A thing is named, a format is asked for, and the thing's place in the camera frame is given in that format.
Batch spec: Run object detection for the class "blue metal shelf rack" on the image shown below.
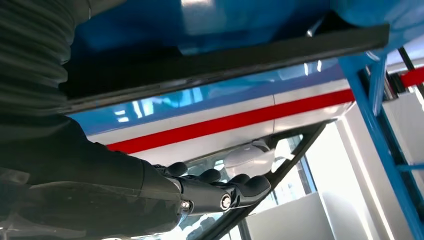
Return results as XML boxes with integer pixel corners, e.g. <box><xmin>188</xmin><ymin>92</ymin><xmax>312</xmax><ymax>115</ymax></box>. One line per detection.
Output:
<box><xmin>71</xmin><ymin>0</ymin><xmax>424</xmax><ymax>240</ymax></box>

